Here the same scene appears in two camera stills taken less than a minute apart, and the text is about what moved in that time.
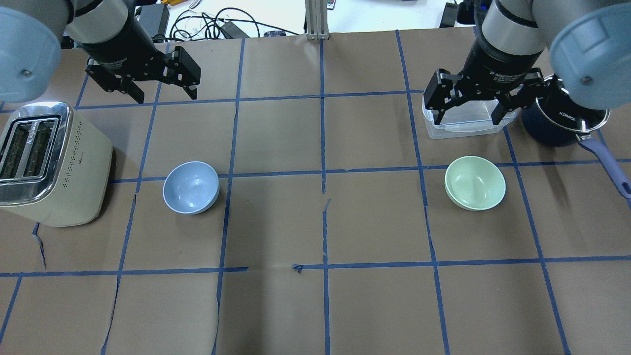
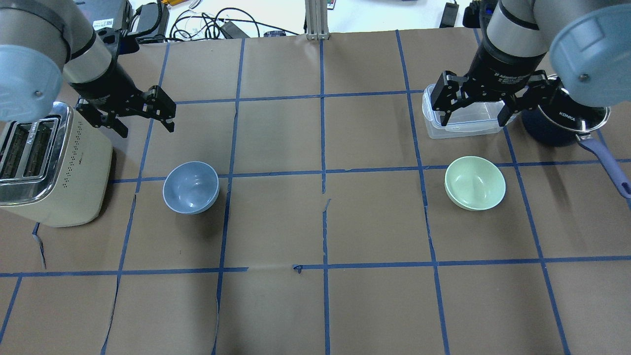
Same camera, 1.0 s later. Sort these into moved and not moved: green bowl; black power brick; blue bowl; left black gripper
Moved: left black gripper
Not moved: green bowl; black power brick; blue bowl
